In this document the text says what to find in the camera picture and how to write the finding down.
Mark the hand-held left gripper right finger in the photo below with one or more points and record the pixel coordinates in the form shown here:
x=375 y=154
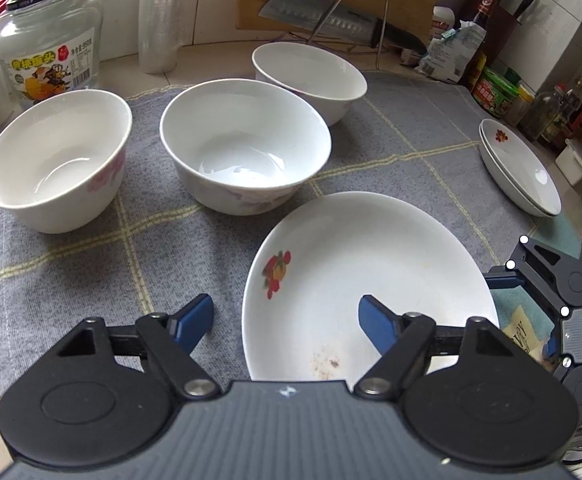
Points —
x=376 y=320

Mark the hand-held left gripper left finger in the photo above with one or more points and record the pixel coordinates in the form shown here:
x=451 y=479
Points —
x=196 y=317

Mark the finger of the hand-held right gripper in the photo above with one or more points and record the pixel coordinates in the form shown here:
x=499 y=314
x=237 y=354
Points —
x=533 y=280
x=551 y=347

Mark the white plate with fruit print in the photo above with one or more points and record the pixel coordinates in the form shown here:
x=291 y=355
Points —
x=494 y=177
x=371 y=250
x=521 y=170

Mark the white bowl with pink flowers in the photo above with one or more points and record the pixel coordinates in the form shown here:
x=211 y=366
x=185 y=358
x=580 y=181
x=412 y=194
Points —
x=56 y=160
x=311 y=75
x=246 y=135

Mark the grey and teal checked towel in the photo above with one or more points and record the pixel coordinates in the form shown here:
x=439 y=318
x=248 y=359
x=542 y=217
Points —
x=171 y=245

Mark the white plastic container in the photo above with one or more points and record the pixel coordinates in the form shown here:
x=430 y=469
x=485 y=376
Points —
x=573 y=160

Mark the oil bottle with yellow label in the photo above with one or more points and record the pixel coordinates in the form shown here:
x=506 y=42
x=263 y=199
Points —
x=561 y=125

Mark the small jar with yellow lid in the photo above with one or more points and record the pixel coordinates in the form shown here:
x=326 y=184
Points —
x=522 y=105

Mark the sauce jar with green lid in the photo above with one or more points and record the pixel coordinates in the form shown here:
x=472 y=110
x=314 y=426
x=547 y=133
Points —
x=496 y=92

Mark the yellow label sauce bottle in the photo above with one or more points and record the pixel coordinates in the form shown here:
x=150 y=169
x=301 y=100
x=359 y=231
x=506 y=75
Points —
x=478 y=70

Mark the crumpled printed plastic packet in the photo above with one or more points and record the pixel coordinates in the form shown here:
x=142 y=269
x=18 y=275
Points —
x=453 y=55

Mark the white jar with red label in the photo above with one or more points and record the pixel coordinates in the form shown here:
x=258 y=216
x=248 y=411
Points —
x=443 y=20

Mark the dark soy sauce bottle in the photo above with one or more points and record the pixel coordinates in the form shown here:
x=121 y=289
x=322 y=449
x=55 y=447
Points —
x=488 y=5

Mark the glass jar with green lid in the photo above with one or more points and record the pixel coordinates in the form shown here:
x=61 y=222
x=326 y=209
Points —
x=46 y=35

